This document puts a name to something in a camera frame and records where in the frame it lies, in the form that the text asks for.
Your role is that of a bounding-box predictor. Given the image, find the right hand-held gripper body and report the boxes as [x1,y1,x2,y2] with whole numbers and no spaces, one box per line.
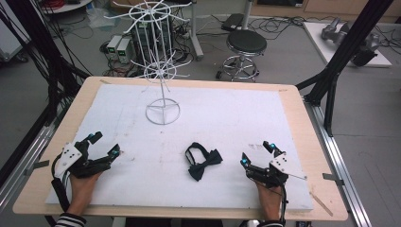
[246,151,290,189]

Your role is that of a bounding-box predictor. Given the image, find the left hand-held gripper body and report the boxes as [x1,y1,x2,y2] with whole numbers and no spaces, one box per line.
[53,140,112,180]

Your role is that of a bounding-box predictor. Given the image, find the black bow tie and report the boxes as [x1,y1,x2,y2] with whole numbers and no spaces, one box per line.
[184,142,224,183]

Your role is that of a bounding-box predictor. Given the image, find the white wire display rack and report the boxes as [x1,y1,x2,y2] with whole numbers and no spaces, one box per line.
[103,0,194,126]

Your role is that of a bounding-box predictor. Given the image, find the person's right hand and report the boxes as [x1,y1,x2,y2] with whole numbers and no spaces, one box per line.
[255,182,284,222]

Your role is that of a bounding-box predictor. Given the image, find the person's left hand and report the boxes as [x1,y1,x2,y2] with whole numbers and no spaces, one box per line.
[66,171,103,217]

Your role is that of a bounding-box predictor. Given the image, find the white foam board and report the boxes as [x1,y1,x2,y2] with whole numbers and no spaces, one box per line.
[44,83,315,212]

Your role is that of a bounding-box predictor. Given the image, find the person's dark right sleeve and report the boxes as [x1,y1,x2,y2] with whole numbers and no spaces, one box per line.
[256,219,285,227]

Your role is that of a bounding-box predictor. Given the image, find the thin wooden stick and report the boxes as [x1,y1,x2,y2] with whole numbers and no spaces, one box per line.
[309,191,334,218]

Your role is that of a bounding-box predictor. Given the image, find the person's striped left sleeve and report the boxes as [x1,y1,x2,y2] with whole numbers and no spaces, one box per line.
[55,212,88,227]

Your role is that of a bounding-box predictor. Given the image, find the white power supply unit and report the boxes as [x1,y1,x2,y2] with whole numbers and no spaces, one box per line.
[106,34,123,61]
[116,37,133,65]

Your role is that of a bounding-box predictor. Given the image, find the black round stool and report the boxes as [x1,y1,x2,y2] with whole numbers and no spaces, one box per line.
[215,28,269,83]

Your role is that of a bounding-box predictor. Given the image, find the white floor platform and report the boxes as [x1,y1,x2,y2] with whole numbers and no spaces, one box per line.
[302,21,392,68]

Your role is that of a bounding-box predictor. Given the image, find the dark equipment tower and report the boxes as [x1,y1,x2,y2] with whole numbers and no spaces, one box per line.
[131,12,174,64]

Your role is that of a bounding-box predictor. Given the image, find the black flat box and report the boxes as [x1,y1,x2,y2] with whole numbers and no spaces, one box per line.
[220,12,245,32]

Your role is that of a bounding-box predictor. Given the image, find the round white table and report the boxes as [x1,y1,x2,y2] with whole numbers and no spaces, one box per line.
[41,0,94,15]

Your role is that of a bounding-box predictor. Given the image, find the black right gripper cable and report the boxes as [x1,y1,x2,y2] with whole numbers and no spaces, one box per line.
[281,184,289,225]

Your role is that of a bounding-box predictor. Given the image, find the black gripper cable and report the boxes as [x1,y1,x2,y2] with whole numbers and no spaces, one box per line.
[281,184,289,225]
[50,153,72,213]

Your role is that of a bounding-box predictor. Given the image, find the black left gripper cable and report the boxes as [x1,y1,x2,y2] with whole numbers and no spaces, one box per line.
[50,153,72,213]

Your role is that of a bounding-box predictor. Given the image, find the aluminium table rail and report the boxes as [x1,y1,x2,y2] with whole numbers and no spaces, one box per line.
[0,126,60,212]
[304,97,373,227]

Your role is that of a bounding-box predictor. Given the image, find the black frame strut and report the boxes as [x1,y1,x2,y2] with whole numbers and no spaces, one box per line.
[296,0,395,137]
[0,0,91,187]

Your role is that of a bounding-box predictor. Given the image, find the black floor cables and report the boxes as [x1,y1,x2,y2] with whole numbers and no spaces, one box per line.
[249,15,320,42]

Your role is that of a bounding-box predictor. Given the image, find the grey metal stand post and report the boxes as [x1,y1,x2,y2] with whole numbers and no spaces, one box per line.
[188,0,205,61]

